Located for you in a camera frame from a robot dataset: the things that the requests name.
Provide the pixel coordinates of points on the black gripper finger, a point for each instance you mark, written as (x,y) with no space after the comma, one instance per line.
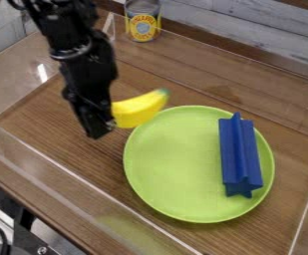
(97,122)
(72,98)

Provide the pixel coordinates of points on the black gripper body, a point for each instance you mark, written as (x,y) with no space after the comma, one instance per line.
(88,66)

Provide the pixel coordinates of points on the yellow toy banana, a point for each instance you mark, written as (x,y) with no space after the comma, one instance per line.
(135,111)

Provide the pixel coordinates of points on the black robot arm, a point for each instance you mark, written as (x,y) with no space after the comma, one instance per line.
(61,16)

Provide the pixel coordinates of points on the green round plate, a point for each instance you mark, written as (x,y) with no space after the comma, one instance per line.
(173,166)

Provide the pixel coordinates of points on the yellow labelled tin can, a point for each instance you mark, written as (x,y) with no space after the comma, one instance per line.
(143,19)

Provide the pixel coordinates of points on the blue star-shaped block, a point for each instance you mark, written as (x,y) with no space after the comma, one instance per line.
(239,154)

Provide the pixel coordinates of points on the black metal stand base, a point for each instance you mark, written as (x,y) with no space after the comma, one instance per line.
(29,244)

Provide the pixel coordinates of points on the clear acrylic corner bracket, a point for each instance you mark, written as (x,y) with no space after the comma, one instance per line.
(109,27)

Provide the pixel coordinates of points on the clear acrylic tray wall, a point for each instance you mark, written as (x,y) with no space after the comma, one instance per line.
(92,219)

